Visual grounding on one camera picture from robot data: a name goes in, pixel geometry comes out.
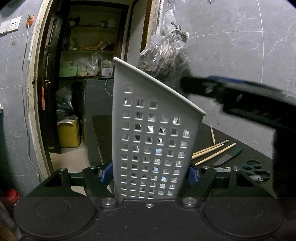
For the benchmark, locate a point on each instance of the dark wooden door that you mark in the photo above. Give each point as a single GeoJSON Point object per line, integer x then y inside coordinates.
{"type": "Point", "coordinates": [52, 69]}

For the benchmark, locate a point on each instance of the white hanging plastic bag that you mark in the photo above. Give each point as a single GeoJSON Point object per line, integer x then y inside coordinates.
{"type": "Point", "coordinates": [168, 19]}

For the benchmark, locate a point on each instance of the white wall switch plate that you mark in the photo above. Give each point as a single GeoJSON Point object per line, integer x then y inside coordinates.
{"type": "Point", "coordinates": [10, 24]}

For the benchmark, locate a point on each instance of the red bottle cap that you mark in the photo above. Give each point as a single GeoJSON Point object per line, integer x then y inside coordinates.
{"type": "Point", "coordinates": [12, 195]}

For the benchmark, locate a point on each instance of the orange wall hook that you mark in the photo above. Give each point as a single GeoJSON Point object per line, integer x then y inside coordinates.
{"type": "Point", "coordinates": [29, 20]}

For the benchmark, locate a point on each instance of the clear plastic bag dark contents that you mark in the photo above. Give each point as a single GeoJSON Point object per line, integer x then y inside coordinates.
{"type": "Point", "coordinates": [161, 58]}

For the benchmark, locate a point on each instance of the small white box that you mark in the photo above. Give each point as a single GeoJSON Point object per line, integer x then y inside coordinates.
{"type": "Point", "coordinates": [106, 71]}

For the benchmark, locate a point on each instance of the cream door frame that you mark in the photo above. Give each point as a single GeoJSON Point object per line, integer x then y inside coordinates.
{"type": "Point", "coordinates": [34, 120]}

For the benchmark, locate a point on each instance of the white perforated utensil basket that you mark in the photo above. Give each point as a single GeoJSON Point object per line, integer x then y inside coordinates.
{"type": "Point", "coordinates": [143, 92]}

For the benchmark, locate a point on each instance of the clear bag of food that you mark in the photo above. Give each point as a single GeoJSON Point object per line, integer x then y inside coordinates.
{"type": "Point", "coordinates": [93, 66]}

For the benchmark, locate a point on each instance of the wooden shelf unit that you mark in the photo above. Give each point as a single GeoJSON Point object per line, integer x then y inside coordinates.
{"type": "Point", "coordinates": [87, 41]}

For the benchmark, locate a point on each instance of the yellow jerrycan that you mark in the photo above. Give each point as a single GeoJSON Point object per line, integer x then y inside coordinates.
{"type": "Point", "coordinates": [69, 135]}

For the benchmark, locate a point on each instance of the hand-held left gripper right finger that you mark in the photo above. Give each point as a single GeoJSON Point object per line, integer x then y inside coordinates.
{"type": "Point", "coordinates": [193, 176]}

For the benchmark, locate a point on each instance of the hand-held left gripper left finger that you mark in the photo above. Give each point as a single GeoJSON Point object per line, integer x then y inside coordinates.
{"type": "Point", "coordinates": [106, 174]}

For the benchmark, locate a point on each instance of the green box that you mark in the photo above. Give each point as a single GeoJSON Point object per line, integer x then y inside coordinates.
{"type": "Point", "coordinates": [68, 71]}

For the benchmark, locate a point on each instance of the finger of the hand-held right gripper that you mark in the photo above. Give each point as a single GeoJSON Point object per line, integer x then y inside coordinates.
{"type": "Point", "coordinates": [198, 85]}

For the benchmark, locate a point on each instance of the metal wall faucet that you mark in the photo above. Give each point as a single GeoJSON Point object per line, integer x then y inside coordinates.
{"type": "Point", "coordinates": [179, 31]}

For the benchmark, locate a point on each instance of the grey cabinet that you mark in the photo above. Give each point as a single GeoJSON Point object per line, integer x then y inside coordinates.
{"type": "Point", "coordinates": [94, 97]}

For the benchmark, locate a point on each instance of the orange door tag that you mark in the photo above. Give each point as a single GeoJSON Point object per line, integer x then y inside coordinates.
{"type": "Point", "coordinates": [43, 98]}

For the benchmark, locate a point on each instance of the plain wooden chopstick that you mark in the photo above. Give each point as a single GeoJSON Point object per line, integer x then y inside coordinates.
{"type": "Point", "coordinates": [208, 151]}
{"type": "Point", "coordinates": [217, 153]}

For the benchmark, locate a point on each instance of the black plastic bag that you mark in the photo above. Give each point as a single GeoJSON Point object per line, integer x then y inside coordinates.
{"type": "Point", "coordinates": [63, 102]}

